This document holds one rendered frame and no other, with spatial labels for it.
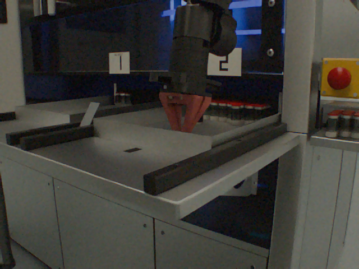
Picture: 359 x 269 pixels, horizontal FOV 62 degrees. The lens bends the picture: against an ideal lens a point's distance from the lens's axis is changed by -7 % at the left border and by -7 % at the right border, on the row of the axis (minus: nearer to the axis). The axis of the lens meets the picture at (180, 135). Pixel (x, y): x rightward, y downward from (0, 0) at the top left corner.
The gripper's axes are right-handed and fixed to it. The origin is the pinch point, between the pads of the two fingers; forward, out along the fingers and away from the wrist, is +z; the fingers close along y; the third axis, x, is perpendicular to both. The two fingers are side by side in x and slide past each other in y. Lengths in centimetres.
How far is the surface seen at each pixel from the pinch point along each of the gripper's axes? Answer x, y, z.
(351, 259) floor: -15, 148, 65
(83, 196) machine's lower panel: 63, 31, 30
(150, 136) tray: 5.3, -0.9, 0.5
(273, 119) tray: -5.8, 22.2, -4.6
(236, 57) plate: 4.1, 22.3, -16.9
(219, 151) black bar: -8.0, -1.8, 0.7
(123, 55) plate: 39.1, 21.9, -18.0
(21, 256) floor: 130, 41, 84
